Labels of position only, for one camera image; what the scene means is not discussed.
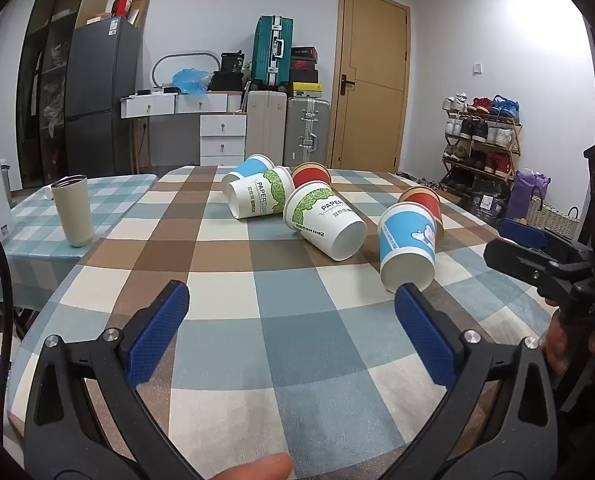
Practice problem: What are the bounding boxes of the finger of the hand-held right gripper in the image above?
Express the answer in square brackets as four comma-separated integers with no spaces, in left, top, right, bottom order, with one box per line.
[498,218,594,263]
[483,238,578,297]

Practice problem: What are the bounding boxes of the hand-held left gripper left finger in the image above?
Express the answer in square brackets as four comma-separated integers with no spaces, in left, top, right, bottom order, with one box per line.
[23,280,213,480]

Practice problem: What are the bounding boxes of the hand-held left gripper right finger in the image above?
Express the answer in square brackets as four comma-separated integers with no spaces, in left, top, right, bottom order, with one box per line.
[377,283,563,480]

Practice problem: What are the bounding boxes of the blue paper cup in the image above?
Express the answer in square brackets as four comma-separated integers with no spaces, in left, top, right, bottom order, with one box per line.
[221,154,276,186]
[377,201,438,295]

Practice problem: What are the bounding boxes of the red paper cup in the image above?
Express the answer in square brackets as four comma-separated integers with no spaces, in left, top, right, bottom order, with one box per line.
[397,186,445,243]
[290,162,333,190]

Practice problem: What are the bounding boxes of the green leaf paper cup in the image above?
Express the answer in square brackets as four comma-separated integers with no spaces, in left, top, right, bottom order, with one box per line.
[282,181,369,262]
[226,166,295,220]

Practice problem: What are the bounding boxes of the person's right hand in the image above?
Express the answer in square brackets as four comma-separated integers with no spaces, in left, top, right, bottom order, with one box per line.
[544,305,595,378]

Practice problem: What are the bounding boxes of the person's left hand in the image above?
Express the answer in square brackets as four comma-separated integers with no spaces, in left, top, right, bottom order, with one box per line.
[210,452,294,480]

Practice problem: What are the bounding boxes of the wicker basket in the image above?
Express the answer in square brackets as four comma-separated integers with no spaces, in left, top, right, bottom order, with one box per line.
[525,195,581,241]

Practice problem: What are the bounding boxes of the purple bag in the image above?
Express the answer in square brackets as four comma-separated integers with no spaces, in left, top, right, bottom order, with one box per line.
[505,170,552,222]

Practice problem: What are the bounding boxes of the wooden shoe rack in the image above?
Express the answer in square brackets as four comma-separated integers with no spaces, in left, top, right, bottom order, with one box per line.
[440,105,523,196]

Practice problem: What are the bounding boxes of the rows of shoes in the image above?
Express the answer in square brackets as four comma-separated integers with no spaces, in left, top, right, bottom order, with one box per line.
[441,92,521,177]

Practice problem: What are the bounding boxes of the brown blue checked tablecloth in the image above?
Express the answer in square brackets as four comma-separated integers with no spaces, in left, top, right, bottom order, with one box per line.
[4,165,558,480]

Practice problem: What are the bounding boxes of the teal checked tablecloth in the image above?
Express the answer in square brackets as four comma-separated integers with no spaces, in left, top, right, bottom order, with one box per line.
[0,174,158,306]

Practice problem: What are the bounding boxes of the beige steel tumbler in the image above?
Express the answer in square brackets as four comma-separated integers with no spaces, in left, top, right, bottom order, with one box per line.
[50,175,96,248]

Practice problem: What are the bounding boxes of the wooden door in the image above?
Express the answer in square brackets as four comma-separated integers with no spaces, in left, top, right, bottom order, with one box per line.
[330,0,411,173]

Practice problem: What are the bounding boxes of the white dresser with drawers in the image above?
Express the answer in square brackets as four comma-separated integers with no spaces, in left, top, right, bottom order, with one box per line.
[120,92,249,167]

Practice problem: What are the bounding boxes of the white suitcase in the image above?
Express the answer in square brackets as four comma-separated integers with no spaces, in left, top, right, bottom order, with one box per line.
[246,90,288,158]

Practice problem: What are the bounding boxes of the silver suitcase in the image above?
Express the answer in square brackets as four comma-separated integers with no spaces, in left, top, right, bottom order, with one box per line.
[283,96,331,167]

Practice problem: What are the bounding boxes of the dark grey refrigerator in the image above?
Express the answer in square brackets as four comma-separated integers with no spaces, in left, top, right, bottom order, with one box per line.
[64,16,143,178]

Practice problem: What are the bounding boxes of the blue plastic bag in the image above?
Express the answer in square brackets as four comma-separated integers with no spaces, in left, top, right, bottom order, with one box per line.
[171,67,212,100]

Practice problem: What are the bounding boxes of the yellow black shoe box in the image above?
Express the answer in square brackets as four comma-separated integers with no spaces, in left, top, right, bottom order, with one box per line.
[288,82,324,99]

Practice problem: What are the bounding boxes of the oval mirror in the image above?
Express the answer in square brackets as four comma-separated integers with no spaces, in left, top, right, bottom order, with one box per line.
[151,51,221,91]

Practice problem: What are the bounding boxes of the black bag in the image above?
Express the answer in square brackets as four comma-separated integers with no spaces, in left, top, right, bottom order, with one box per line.
[210,51,246,93]

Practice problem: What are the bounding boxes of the dark glass cabinet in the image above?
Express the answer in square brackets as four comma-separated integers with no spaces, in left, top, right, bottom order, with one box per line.
[17,0,95,191]

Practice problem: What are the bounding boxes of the green suitcase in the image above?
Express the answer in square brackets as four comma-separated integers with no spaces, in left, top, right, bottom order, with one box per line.
[251,15,294,92]

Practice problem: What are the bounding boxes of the cardboard box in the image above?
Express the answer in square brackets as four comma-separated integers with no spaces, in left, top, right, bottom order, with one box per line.
[127,0,151,28]

